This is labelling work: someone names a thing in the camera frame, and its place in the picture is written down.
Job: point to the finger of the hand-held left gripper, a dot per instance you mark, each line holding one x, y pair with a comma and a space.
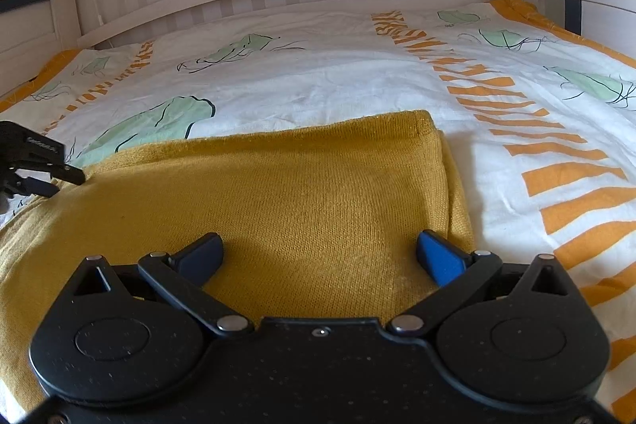
69, 174
42, 188

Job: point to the dark blue rail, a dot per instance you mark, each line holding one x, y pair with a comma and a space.
25, 1

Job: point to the leaf printed duvet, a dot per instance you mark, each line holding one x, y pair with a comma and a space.
323, 66

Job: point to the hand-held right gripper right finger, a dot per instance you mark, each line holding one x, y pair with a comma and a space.
438, 261

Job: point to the yellow knit sweater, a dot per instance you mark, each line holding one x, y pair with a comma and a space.
308, 205

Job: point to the dark blue bed post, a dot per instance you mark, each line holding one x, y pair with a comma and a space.
574, 16

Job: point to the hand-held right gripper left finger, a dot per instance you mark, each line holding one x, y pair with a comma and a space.
203, 255

